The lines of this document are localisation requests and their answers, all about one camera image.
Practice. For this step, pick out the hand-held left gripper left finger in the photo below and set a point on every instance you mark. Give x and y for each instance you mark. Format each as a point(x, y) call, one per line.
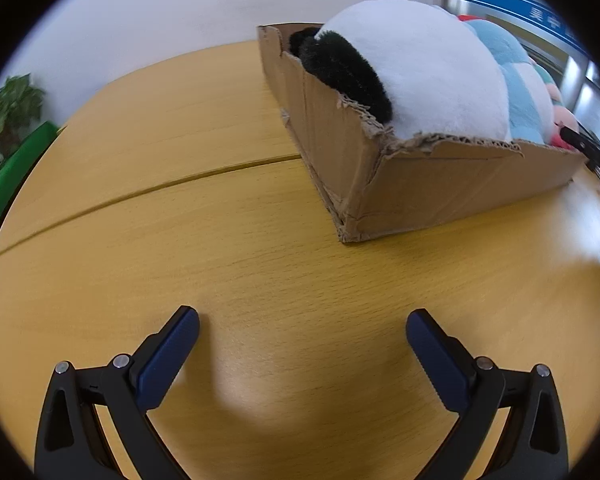
point(172, 355)

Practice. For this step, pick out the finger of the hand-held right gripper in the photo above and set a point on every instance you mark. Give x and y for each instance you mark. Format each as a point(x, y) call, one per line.
point(592, 152)

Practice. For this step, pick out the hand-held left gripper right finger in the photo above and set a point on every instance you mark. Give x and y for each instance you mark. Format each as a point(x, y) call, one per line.
point(437, 360)

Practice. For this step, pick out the pink plush toy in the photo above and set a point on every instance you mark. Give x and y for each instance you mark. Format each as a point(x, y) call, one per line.
point(562, 122)

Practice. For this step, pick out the brown cardboard box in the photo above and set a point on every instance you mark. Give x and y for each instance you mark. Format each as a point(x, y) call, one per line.
point(430, 185)

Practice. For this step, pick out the black and white panda plush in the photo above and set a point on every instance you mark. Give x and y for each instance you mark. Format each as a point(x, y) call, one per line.
point(430, 75)

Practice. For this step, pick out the light blue plush toy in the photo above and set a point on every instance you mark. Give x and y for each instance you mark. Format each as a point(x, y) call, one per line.
point(522, 95)

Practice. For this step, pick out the red plush toy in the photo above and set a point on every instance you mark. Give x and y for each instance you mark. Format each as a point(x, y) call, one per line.
point(464, 18)

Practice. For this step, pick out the green potted plant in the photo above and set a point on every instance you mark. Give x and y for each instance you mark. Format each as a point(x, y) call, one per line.
point(7, 110)

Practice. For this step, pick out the blue wall sign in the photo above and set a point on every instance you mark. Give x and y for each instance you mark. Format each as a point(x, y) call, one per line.
point(525, 7)

